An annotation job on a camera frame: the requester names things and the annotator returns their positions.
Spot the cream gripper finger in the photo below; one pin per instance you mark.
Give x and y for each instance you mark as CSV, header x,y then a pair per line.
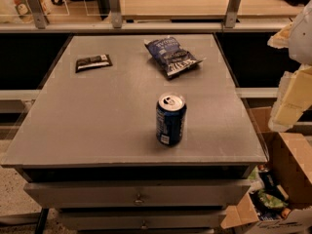
x,y
280,39
293,98

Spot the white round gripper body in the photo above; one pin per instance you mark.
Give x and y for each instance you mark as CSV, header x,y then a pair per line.
x,y
302,39

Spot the blue pepsi can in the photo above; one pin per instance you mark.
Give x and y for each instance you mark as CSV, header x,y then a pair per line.
x,y
170,115

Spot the green snack bag in box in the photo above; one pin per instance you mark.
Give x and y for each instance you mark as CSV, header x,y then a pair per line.
x,y
270,202

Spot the blue chip bag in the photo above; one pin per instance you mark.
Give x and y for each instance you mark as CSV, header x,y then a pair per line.
x,y
170,56

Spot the cardboard box with snacks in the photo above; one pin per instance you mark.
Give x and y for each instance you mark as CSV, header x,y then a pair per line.
x,y
290,158

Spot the grey upper drawer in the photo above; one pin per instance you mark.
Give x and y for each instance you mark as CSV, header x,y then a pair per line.
x,y
149,193

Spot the grey drawer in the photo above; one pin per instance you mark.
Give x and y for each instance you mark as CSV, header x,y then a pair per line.
x,y
142,220
149,193

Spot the dark brown snack packet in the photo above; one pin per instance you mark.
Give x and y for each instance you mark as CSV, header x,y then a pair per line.
x,y
83,64

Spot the grey lower drawer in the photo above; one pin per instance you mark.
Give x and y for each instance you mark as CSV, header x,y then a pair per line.
x,y
142,220

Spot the right metal bracket post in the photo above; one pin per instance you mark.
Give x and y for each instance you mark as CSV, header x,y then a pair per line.
x,y
231,13

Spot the metal bracket post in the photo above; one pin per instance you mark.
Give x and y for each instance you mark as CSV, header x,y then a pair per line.
x,y
231,13
38,13
115,11

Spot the middle metal bracket post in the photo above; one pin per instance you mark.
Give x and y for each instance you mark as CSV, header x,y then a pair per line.
x,y
115,11

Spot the left metal bracket post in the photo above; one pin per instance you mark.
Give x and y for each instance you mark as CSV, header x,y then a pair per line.
x,y
38,13

